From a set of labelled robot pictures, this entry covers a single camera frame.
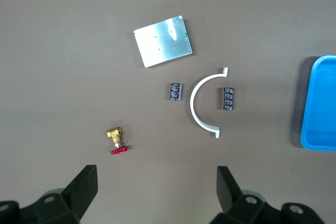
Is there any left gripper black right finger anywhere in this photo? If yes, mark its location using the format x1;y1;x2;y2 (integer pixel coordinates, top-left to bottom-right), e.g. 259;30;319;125
209;166;322;224

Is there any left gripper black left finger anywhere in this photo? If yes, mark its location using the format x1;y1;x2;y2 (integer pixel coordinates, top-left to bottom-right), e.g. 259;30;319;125
0;165;98;224

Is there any blue plastic tray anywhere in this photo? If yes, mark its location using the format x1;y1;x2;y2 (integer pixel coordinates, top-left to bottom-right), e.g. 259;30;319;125
300;55;336;152

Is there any brown table cover mat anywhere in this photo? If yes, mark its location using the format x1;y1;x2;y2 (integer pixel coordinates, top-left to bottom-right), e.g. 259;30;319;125
0;0;336;224

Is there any silver metal plate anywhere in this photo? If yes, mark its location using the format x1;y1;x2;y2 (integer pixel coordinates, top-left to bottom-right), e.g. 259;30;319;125
133;15;193;69

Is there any brass valve red handle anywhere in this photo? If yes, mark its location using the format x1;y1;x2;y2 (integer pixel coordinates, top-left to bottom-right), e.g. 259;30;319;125
107;126;131;156

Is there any white curved plastic bracket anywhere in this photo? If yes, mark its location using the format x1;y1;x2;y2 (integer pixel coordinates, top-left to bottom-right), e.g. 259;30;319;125
188;67;229;139

